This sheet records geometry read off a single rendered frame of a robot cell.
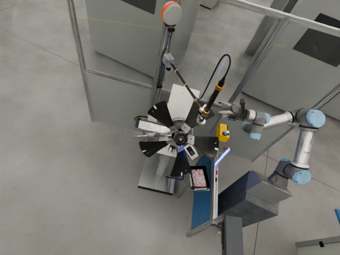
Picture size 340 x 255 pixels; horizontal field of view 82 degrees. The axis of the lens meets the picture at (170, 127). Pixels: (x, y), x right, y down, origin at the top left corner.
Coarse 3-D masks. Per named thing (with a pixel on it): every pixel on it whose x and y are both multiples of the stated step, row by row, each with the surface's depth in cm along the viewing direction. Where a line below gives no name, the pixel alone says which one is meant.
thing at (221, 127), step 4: (220, 124) 202; (224, 124) 203; (220, 128) 199; (224, 128) 200; (220, 132) 196; (220, 136) 195; (224, 136) 194; (228, 136) 195; (220, 140) 200; (224, 140) 199
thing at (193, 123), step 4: (192, 104) 169; (196, 104) 167; (200, 104) 165; (192, 108) 168; (196, 108) 166; (204, 108) 163; (192, 112) 167; (196, 112) 165; (212, 112) 160; (188, 116) 169; (192, 116) 166; (196, 116) 164; (208, 116) 161; (212, 116) 160; (188, 120) 167; (192, 120) 165; (188, 124) 166; (192, 124) 164; (196, 124) 162
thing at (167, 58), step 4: (164, 52) 168; (168, 52) 169; (164, 56) 167; (168, 56) 167; (172, 56) 168; (164, 60) 169; (168, 60) 164; (172, 60) 166; (164, 64) 171; (168, 64) 168
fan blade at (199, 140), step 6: (198, 138) 172; (204, 138) 173; (210, 138) 175; (216, 138) 175; (198, 144) 168; (204, 144) 170; (210, 144) 172; (204, 150) 168; (210, 150) 170; (216, 150) 172; (210, 156) 169
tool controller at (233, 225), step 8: (224, 224) 132; (232, 224) 130; (240, 224) 130; (224, 232) 130; (232, 232) 127; (240, 232) 127; (224, 240) 127; (232, 240) 124; (240, 240) 124; (224, 248) 124; (232, 248) 122; (240, 248) 121
